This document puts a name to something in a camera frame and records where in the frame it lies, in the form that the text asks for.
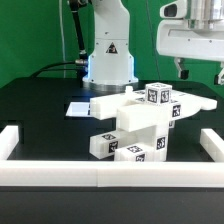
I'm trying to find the white marker sheet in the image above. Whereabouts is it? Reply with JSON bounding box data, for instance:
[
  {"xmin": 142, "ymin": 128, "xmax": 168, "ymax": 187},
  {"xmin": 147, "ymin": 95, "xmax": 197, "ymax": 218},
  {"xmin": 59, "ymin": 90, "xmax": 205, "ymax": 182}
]
[{"xmin": 66, "ymin": 102, "xmax": 90, "ymax": 117}]

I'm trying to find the white tagged cube nut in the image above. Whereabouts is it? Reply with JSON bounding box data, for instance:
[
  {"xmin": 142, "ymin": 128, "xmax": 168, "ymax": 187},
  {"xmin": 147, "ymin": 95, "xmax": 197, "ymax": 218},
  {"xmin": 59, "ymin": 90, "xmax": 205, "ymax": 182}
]
[{"xmin": 145, "ymin": 82, "xmax": 172, "ymax": 105}]

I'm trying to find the white chair back part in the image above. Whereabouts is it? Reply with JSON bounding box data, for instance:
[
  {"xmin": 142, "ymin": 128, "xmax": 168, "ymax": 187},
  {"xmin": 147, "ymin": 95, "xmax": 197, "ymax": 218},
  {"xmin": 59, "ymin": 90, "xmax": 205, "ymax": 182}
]
[{"xmin": 90, "ymin": 90, "xmax": 217, "ymax": 132}]

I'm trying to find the white U-shaped fence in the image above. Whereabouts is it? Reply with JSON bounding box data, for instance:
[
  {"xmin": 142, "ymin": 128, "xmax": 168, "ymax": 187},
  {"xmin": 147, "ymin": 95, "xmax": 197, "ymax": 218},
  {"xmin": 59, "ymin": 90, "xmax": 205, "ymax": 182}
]
[{"xmin": 0, "ymin": 126, "xmax": 224, "ymax": 188}]

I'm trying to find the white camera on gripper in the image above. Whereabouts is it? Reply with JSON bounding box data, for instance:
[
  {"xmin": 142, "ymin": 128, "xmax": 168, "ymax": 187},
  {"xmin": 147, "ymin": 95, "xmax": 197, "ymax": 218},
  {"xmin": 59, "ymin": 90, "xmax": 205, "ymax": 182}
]
[{"xmin": 160, "ymin": 0, "xmax": 188, "ymax": 19}]

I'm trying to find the white chair seat part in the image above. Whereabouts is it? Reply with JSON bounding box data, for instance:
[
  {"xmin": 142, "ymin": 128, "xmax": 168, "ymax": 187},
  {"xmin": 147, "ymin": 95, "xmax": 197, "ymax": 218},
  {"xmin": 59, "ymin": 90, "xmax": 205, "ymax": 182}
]
[{"xmin": 116, "ymin": 116, "xmax": 177, "ymax": 163}]

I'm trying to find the thin white cable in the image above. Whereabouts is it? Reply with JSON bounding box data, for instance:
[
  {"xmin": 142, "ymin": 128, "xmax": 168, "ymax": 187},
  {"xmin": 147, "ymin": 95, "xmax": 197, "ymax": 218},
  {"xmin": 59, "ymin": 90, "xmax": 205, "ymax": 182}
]
[{"xmin": 58, "ymin": 0, "xmax": 67, "ymax": 78}]

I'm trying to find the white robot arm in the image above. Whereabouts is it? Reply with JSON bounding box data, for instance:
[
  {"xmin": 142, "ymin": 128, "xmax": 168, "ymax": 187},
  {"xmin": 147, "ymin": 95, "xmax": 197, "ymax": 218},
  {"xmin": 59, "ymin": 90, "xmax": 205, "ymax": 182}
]
[{"xmin": 83, "ymin": 0, "xmax": 224, "ymax": 91}]

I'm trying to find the black cable hose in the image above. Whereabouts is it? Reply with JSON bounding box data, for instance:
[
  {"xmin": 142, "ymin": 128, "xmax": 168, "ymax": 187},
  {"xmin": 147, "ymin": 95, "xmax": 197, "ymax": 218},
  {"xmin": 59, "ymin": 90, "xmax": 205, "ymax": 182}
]
[{"xmin": 31, "ymin": 0, "xmax": 90, "ymax": 78}]

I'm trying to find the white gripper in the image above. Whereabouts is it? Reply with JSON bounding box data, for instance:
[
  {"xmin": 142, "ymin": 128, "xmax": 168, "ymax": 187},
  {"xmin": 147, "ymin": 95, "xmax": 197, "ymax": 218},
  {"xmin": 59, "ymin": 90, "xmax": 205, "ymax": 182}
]
[{"xmin": 156, "ymin": 20, "xmax": 224, "ymax": 85}]

